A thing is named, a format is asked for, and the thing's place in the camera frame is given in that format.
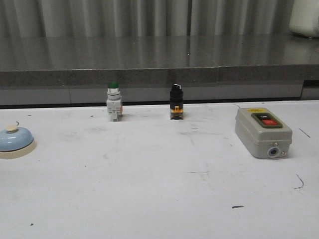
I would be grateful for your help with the blue service bell cream base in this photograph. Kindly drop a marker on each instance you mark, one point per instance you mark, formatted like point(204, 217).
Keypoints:
point(16, 142)

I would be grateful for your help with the green pilot light push button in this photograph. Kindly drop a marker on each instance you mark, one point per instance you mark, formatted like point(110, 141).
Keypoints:
point(114, 101)

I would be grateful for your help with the grey stone counter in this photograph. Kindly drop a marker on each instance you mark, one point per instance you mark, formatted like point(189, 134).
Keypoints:
point(222, 68)

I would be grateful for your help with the black selector switch yellow base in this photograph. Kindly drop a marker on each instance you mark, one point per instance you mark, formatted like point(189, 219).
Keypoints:
point(176, 102)

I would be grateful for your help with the grey on off switch box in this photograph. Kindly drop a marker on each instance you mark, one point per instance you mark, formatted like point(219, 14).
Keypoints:
point(262, 133)

